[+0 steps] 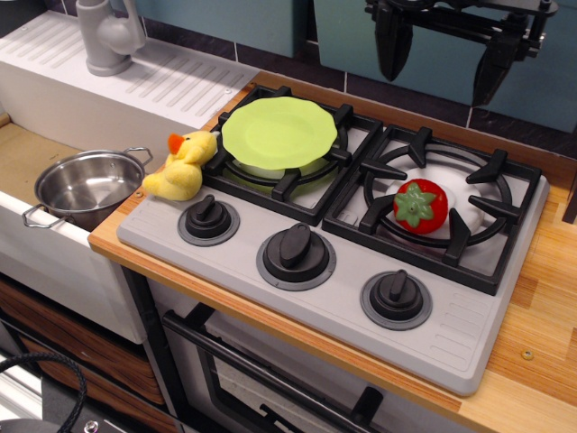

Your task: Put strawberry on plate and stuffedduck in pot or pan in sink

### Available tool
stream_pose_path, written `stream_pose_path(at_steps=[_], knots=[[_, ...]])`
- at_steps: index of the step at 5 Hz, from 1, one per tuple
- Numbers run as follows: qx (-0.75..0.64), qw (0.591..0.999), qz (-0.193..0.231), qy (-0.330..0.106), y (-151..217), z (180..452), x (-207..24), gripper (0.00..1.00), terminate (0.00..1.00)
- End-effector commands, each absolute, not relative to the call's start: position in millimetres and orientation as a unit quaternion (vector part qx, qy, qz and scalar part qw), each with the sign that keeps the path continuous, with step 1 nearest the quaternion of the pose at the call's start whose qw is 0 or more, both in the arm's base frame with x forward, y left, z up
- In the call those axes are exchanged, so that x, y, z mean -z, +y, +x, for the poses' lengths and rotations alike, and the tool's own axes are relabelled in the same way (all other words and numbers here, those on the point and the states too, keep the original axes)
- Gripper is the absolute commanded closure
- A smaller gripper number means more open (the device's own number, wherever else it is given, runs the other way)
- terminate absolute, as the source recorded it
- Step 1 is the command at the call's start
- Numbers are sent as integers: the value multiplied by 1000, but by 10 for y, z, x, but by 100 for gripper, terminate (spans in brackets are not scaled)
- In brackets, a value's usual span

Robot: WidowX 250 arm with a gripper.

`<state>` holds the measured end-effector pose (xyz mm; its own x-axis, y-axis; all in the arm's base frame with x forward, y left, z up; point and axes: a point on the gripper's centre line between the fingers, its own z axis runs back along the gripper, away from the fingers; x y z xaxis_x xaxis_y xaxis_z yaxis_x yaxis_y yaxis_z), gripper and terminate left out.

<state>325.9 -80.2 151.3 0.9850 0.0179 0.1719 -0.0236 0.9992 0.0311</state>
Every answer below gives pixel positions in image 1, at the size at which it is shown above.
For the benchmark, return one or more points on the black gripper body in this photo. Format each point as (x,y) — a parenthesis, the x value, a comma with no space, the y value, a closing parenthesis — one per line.
(479,21)

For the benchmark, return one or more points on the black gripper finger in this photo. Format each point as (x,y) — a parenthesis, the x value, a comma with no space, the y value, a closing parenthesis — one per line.
(493,67)
(394,35)

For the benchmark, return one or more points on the red toy strawberry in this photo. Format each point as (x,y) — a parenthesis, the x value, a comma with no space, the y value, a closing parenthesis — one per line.
(420,206)

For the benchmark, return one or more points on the yellow stuffed duck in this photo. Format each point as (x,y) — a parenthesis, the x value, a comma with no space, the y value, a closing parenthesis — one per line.
(181,177)

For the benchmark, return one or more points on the green plastic plate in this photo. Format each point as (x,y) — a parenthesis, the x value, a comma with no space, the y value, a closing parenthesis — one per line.
(279,133)

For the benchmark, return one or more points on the stainless steel pot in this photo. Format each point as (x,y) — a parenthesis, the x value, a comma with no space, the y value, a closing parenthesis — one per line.
(84,189)

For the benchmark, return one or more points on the white toy sink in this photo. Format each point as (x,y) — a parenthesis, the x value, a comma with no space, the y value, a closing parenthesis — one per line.
(51,105)

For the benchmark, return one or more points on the teal cabinet door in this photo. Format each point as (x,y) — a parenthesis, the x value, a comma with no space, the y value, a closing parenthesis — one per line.
(332,44)

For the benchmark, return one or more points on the black left burner grate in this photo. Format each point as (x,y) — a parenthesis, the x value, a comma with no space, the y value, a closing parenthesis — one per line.
(304,193)

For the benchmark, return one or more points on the black burner grate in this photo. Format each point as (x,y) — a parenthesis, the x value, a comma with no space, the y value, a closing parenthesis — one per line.
(304,193)
(491,198)

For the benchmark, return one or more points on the black right burner grate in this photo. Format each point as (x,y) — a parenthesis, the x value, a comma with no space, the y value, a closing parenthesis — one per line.
(491,198)

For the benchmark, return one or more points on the black middle stove knob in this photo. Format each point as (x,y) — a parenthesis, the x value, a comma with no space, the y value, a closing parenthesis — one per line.
(296,259)

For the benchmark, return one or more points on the black stove knob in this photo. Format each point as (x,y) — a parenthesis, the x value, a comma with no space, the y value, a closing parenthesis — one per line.
(209,222)
(396,301)
(296,259)

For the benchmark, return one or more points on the black left stove knob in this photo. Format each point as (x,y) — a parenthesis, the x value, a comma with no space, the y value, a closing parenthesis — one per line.
(209,222)

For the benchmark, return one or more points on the black right stove knob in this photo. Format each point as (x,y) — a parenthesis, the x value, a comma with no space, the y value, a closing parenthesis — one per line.
(396,301)

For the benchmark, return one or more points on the grey toy stove top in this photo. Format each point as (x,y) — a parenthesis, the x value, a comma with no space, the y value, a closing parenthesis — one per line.
(451,349)

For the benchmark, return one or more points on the grey toy faucet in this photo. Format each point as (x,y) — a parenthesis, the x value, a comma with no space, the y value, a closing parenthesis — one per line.
(109,41)

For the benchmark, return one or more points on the wood grain drawer front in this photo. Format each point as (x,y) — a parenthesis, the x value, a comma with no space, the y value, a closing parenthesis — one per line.
(119,375)

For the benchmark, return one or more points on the black oven door handle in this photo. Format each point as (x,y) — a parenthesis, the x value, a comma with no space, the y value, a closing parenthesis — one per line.
(264,375)

